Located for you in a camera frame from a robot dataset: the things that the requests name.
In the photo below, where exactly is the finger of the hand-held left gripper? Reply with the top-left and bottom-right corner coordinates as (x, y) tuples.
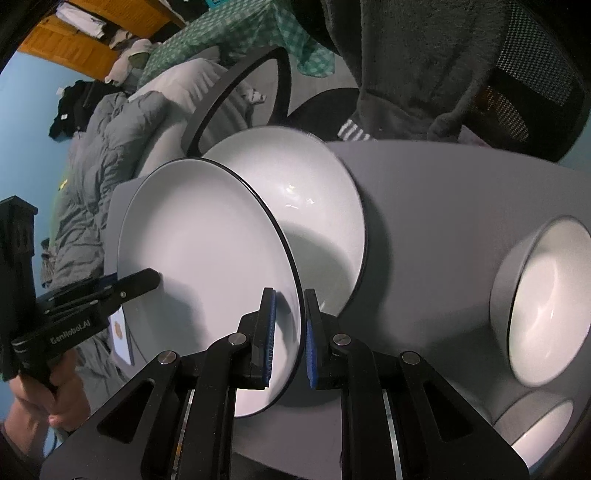
(37, 268), (161, 333)

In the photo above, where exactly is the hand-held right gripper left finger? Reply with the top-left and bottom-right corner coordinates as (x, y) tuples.
(39, 287), (278, 480)

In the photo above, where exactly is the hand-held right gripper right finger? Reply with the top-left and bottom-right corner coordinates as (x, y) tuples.
(304, 288), (529, 480)

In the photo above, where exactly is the white plate black rim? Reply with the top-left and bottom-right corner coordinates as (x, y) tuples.
(201, 126), (369, 319)
(116, 158), (306, 418)

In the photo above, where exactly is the grey white bowl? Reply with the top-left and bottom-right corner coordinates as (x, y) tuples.
(492, 392), (578, 469)

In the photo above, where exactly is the stack of white bowls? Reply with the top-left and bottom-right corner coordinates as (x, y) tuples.
(490, 215), (591, 388)

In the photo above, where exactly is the person's left forearm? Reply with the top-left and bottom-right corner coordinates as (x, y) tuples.
(0, 397), (61, 467)

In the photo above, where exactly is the person's left hand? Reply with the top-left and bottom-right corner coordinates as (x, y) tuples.
(11, 353), (90, 433)

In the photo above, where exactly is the white smartphone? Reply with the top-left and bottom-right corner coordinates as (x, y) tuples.
(110, 308), (136, 367)

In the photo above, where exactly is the grey duvet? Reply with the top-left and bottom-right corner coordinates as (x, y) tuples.
(39, 90), (195, 393)

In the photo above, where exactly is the black clothing pile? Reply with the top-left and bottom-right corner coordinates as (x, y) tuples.
(48, 80), (127, 139)

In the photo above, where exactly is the white pillow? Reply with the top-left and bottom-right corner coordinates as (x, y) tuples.
(129, 58), (259, 153)

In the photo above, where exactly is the pale plush toy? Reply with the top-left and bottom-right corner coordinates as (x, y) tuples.
(104, 39), (153, 86)

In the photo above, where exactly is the orange wooden cabinet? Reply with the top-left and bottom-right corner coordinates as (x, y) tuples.
(18, 0), (185, 81)

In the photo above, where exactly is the green checked cloth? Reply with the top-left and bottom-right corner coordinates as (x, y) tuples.
(139, 0), (335, 86)

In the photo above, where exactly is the dark grey fleece garment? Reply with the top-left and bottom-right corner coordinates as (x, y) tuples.
(321, 0), (513, 141)

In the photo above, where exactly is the black office chair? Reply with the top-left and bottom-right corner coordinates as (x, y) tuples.
(184, 0), (591, 163)

